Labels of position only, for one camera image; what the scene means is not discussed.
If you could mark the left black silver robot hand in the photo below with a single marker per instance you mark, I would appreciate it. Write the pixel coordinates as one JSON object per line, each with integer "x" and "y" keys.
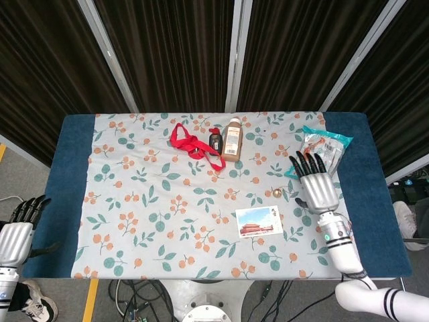
{"x": 15, "y": 241}

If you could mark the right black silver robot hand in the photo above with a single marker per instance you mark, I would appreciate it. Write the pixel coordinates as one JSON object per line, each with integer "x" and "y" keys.
{"x": 318, "y": 191}

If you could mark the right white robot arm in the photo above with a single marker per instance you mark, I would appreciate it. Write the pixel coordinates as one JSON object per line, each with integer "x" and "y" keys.
{"x": 345, "y": 255}

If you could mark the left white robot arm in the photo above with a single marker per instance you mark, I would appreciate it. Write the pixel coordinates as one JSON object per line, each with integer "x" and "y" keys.
{"x": 6, "y": 288}

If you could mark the teal snack bag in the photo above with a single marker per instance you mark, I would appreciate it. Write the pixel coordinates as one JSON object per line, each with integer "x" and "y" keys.
{"x": 330, "y": 144}

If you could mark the white black sneaker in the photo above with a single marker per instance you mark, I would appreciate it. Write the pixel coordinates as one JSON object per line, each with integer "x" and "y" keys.
{"x": 40, "y": 302}

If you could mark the palace photo postcard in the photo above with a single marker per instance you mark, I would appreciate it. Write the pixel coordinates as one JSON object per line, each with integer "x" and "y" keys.
{"x": 259, "y": 223}

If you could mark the blue table cover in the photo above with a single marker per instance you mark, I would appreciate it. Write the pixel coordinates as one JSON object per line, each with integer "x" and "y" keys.
{"x": 63, "y": 188}

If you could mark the white pink shoe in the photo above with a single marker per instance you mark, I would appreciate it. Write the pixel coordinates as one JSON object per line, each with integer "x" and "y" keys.
{"x": 403, "y": 221}

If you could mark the brown drink bottle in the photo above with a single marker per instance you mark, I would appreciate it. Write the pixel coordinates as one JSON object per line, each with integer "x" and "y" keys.
{"x": 232, "y": 144}

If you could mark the small black bottle red cap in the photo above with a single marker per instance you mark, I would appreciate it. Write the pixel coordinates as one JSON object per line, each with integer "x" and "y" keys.
{"x": 215, "y": 144}

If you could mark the dark pleated curtain panel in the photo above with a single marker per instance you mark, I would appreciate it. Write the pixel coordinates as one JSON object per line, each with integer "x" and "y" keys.
{"x": 43, "y": 73}
{"x": 402, "y": 84}
{"x": 295, "y": 50}
{"x": 167, "y": 50}

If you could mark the floral leaf print tablecloth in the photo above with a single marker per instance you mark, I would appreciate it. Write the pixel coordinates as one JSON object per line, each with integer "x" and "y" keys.
{"x": 167, "y": 214}

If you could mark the grey metal frame post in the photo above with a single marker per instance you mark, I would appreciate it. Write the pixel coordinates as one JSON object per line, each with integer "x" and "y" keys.
{"x": 407, "y": 172}
{"x": 363, "y": 53}
{"x": 20, "y": 149}
{"x": 107, "y": 55}
{"x": 237, "y": 53}

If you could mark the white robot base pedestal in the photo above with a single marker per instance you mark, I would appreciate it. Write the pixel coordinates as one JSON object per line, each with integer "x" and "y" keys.
{"x": 204, "y": 298}

